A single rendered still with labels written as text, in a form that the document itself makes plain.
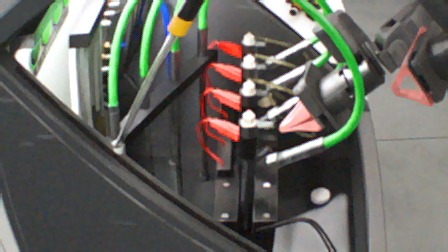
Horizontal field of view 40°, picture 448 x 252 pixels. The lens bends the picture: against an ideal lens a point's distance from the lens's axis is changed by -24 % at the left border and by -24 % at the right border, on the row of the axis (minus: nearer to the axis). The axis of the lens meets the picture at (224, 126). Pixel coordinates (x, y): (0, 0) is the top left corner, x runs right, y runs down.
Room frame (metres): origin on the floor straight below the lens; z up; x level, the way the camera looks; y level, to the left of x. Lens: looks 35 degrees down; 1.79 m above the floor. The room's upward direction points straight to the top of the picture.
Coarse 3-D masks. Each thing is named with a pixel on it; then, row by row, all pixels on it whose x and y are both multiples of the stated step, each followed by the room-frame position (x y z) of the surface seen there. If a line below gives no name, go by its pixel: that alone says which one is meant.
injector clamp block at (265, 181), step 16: (272, 128) 1.14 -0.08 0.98; (272, 144) 1.09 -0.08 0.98; (256, 176) 1.01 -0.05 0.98; (272, 176) 1.01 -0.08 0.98; (224, 192) 0.97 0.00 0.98; (240, 192) 1.06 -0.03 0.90; (256, 192) 0.97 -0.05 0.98; (272, 192) 0.96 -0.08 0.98; (224, 208) 0.93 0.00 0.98; (256, 208) 0.92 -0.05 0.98; (272, 208) 0.92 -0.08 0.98; (224, 224) 0.89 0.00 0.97; (256, 224) 0.89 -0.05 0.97; (272, 224) 0.89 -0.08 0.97; (256, 240) 0.89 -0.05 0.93; (272, 240) 0.89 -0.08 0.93
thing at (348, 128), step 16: (304, 0) 0.83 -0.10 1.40; (128, 16) 0.93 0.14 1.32; (320, 16) 0.82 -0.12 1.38; (336, 32) 0.81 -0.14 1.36; (112, 48) 0.94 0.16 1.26; (112, 64) 0.94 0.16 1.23; (352, 64) 0.80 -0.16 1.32; (112, 80) 0.94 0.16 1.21; (112, 96) 0.94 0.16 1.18; (352, 128) 0.79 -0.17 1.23
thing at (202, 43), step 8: (208, 0) 1.18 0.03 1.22; (200, 8) 1.18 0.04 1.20; (200, 16) 1.18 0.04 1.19; (200, 24) 1.18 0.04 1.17; (200, 32) 1.18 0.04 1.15; (200, 40) 1.18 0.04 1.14; (304, 40) 1.18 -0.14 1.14; (312, 40) 1.17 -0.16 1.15; (200, 48) 1.18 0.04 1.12; (296, 48) 1.17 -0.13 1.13; (304, 48) 1.17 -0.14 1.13; (200, 56) 1.18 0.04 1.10; (272, 56) 1.18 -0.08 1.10; (280, 56) 1.17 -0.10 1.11; (288, 56) 1.17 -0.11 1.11; (272, 64) 1.17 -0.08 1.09
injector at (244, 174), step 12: (240, 120) 0.95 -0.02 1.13; (240, 132) 0.94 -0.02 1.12; (252, 132) 0.93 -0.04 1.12; (240, 144) 0.94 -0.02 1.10; (252, 144) 0.93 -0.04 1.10; (240, 156) 0.93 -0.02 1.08; (252, 156) 0.93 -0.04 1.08; (264, 156) 0.94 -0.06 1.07; (252, 168) 0.94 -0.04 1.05; (252, 180) 0.94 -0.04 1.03; (240, 204) 0.94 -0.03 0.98; (240, 216) 0.94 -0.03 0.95
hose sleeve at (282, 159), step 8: (304, 144) 0.83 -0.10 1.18; (312, 144) 0.82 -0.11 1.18; (320, 144) 0.81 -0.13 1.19; (280, 152) 0.84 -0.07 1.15; (288, 152) 0.83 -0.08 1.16; (296, 152) 0.82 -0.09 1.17; (304, 152) 0.82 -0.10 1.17; (312, 152) 0.81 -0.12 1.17; (280, 160) 0.83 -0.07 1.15; (288, 160) 0.83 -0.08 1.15; (296, 160) 0.83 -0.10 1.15
